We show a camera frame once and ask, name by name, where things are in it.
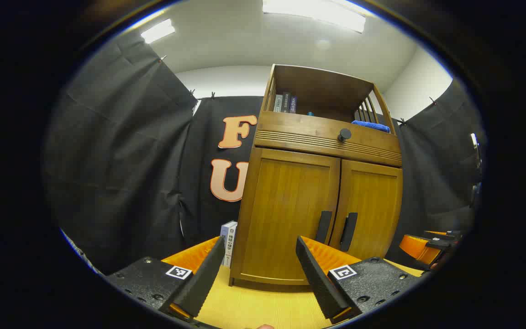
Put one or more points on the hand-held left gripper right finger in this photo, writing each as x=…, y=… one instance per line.
x=318, y=283

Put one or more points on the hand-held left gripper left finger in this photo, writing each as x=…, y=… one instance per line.
x=203, y=283

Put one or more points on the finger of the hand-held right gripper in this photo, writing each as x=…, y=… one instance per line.
x=416, y=246

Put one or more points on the wooden shoe cabinet door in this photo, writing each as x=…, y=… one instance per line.
x=372, y=205
x=286, y=205

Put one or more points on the wooden double-door shoe cabinet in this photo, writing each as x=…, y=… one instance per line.
x=290, y=123

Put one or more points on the white book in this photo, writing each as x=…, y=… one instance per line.
x=229, y=242

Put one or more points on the blue folded cloth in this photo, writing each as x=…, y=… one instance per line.
x=370, y=126

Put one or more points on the round black drawer knob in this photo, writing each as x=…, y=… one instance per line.
x=344, y=135

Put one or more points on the dark blue book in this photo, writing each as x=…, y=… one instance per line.
x=293, y=104

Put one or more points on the dark grey book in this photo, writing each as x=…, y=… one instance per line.
x=286, y=102

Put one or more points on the large ceiling light panel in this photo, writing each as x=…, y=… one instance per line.
x=318, y=13

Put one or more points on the small ceiling light panel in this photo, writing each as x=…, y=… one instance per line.
x=158, y=31

